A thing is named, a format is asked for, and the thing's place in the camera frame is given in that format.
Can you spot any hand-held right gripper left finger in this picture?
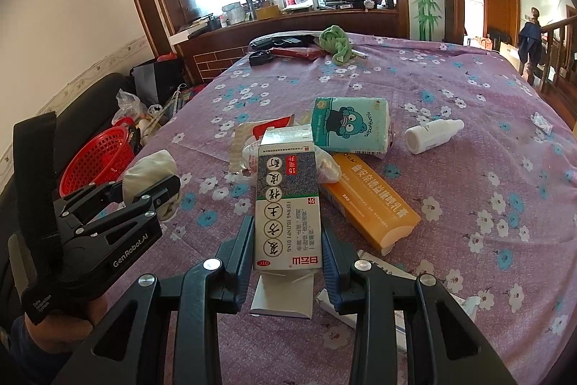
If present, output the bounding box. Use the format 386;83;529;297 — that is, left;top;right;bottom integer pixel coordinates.
49;215;257;385

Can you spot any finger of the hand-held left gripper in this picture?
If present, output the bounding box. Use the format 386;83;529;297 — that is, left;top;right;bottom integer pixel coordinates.
72;193;159;240
55;173;182;221

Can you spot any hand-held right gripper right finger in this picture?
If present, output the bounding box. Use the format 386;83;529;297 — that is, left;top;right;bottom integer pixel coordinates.
321;225;519;385

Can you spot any white cloth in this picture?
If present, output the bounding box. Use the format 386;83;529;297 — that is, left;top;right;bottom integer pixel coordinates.
123;150;183;223

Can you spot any white grey medicine box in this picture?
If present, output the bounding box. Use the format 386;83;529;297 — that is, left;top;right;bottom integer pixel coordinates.
253;127;323;277

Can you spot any red plastic basket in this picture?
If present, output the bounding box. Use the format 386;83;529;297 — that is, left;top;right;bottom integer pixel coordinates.
60;127;136;198

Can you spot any orange medicine box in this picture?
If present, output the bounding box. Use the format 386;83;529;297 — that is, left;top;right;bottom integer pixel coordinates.
322;153;422;256

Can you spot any person's left forearm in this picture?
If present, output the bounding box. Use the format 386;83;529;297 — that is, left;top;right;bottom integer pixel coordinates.
0;292;111;385

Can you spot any white blue medicine packaging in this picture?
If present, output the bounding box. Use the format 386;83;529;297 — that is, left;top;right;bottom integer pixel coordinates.
316;250;479;338

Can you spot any clear plastic bag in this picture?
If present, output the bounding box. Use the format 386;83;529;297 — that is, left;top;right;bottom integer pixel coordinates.
115;88;163;142

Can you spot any crumpled plastic bag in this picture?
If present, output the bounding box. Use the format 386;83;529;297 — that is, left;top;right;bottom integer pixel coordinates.
229;114;344;187

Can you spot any black shopping bag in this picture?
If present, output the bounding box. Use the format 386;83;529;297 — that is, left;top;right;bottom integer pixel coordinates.
131;58;185;106

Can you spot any black sofa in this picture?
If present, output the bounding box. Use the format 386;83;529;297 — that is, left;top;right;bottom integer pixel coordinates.
0;72;136;323

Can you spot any wooden headboard cabinet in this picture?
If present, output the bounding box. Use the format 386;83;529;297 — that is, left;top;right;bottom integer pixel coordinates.
173;8;409;86

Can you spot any teal cartoon tissue pack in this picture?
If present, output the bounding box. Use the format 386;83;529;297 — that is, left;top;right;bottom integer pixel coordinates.
311;96;392;158

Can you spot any white plastic bottle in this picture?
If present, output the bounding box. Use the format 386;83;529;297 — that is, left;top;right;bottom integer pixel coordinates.
404;119;465;154

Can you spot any purple floral bedsheet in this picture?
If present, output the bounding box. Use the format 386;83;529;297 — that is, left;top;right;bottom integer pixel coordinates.
110;31;577;385

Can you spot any red wallet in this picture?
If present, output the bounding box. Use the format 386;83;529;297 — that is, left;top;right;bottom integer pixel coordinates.
272;47;323;61

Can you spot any row of shelf clutter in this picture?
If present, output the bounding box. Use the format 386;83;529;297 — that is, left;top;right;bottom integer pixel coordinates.
180;0;400;38

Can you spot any green cloth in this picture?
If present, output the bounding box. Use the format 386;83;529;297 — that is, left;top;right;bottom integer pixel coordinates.
319;25;354;65

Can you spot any cardboard box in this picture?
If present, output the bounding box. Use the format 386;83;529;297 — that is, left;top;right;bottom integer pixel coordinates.
498;41;524;65

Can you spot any dark blue jacket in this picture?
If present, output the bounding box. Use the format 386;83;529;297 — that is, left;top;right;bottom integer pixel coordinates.
517;7;546;65

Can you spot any wooden stair railing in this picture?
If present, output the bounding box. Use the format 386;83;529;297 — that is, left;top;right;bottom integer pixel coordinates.
523;15;577;97

